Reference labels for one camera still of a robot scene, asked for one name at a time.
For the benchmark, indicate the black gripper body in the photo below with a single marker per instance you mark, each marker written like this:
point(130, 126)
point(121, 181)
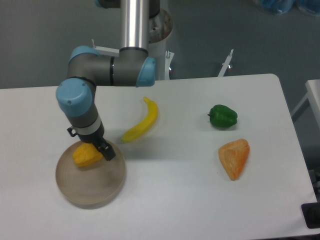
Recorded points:
point(93, 134)

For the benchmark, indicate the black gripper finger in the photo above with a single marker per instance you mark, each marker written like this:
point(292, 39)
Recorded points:
point(105, 149)

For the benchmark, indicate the yellow bell pepper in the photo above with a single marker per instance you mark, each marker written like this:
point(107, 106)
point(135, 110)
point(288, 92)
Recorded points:
point(86, 154)

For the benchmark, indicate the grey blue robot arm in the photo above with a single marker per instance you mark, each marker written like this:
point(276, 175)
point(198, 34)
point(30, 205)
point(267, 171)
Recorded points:
point(87, 69)

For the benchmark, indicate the beige round plate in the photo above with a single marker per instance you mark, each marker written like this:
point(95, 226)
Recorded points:
point(92, 186)

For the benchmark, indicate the green bell pepper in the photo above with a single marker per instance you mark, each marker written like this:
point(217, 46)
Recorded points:
point(222, 116)

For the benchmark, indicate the yellow banana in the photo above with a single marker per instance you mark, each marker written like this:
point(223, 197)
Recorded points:
point(145, 125)

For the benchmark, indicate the white left base leg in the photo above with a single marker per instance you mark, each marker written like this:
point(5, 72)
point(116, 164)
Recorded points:
point(107, 51)

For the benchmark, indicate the white base leg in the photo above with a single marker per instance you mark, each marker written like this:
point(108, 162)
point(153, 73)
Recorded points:
point(226, 65)
point(107, 51)

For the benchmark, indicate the white right base leg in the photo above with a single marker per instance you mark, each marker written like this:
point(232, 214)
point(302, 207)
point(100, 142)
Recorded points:
point(226, 65)

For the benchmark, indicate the black device at edge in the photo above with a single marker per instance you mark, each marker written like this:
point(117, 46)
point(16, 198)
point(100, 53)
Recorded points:
point(311, 214)

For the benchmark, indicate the white side table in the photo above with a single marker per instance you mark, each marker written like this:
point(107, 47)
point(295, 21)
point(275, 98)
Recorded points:
point(310, 99)

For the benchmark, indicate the blue plastic bag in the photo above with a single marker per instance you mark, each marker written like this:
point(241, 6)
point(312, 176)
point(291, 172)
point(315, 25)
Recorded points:
point(275, 6)

